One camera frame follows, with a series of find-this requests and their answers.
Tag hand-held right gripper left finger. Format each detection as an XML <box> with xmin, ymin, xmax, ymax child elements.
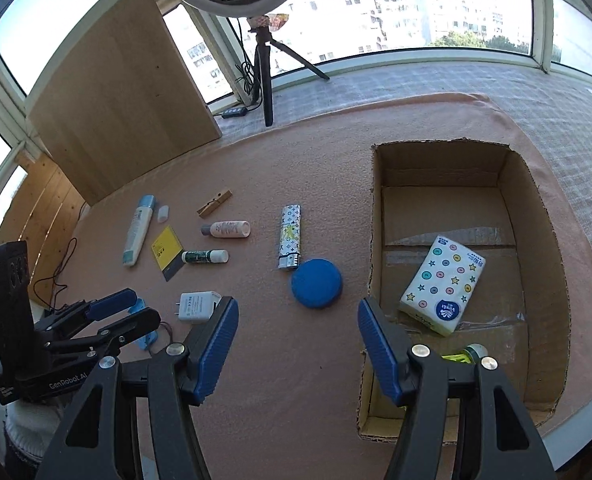
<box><xmin>36</xmin><ymin>296</ymin><xmax>240</xmax><ymax>480</ymax></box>

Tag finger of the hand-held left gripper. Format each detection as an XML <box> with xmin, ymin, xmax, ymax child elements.
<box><xmin>34</xmin><ymin>288</ymin><xmax>139</xmax><ymax>343</ymax></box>
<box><xmin>43</xmin><ymin>307</ymin><xmax>161</xmax><ymax>361</ymax></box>

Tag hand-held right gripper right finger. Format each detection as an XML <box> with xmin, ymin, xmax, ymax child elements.
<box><xmin>357</xmin><ymin>296</ymin><xmax>547</xmax><ymax>480</ymax></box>

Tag light blue plastic item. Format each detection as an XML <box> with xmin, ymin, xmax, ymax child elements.
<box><xmin>126</xmin><ymin>299</ymin><xmax>159</xmax><ymax>352</ymax></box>

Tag white charger plug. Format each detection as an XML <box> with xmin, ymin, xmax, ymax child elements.
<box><xmin>172</xmin><ymin>291</ymin><xmax>221</xmax><ymax>324</ymax></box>

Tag yellow and black card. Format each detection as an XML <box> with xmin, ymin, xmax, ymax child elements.
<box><xmin>151</xmin><ymin>226</ymin><xmax>185</xmax><ymax>281</ymax></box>

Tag white tube with blue cap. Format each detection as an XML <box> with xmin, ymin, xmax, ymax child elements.
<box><xmin>122</xmin><ymin>195</ymin><xmax>157</xmax><ymax>267</ymax></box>

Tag blue round lid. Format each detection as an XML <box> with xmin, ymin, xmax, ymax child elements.
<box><xmin>290</xmin><ymin>258</ymin><xmax>344</xmax><ymax>310</ymax></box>

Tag small pink bottle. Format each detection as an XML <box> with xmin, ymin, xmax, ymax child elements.
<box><xmin>201</xmin><ymin>220</ymin><xmax>251</xmax><ymax>240</ymax></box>

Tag white patterned lighter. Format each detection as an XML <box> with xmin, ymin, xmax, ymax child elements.
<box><xmin>277</xmin><ymin>203</ymin><xmax>303</xmax><ymax>272</ymax></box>

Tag wooden clothespin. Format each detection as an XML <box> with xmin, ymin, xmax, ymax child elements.
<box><xmin>198</xmin><ymin>188</ymin><xmax>233</xmax><ymax>219</ymax></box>

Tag cardboard box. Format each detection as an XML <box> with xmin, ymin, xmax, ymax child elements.
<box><xmin>357</xmin><ymin>139</ymin><xmax>573</xmax><ymax>443</ymax></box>

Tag person's left forearm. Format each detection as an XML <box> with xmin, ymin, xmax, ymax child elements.
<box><xmin>3</xmin><ymin>396</ymin><xmax>71</xmax><ymax>466</ymax></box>

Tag yellow green plastic item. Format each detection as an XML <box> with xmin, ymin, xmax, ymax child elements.
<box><xmin>441</xmin><ymin>344</ymin><xmax>489</xmax><ymax>367</ymax></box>

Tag patterned tissue pack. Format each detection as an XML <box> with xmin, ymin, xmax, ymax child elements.
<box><xmin>399</xmin><ymin>234</ymin><xmax>487</xmax><ymax>337</ymax></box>

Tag pine wood panel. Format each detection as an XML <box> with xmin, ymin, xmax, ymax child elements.
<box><xmin>0</xmin><ymin>152</ymin><xmax>87</xmax><ymax>306</ymax></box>

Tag pink blanket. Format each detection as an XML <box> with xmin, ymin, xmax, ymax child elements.
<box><xmin>66</xmin><ymin>92</ymin><xmax>592</xmax><ymax>480</ymax></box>

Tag light wooden board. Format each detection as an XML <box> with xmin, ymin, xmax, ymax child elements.
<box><xmin>26</xmin><ymin>0</ymin><xmax>223</xmax><ymax>206</ymax></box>

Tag black tripod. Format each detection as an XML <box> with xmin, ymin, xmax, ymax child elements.
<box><xmin>247</xmin><ymin>12</ymin><xmax>331</xmax><ymax>128</ymax></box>

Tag checked bed sheet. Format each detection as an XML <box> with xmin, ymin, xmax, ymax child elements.
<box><xmin>216</xmin><ymin>52</ymin><xmax>592</xmax><ymax>311</ymax></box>

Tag white framed window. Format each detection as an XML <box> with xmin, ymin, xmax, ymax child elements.
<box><xmin>0</xmin><ymin>0</ymin><xmax>592</xmax><ymax>261</ymax></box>

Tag dark charger cable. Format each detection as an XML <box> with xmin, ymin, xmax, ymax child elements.
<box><xmin>33</xmin><ymin>237</ymin><xmax>174</xmax><ymax>342</ymax></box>

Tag black ring light cable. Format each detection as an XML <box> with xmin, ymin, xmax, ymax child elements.
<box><xmin>208</xmin><ymin>0</ymin><xmax>265</xmax><ymax>111</ymax></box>

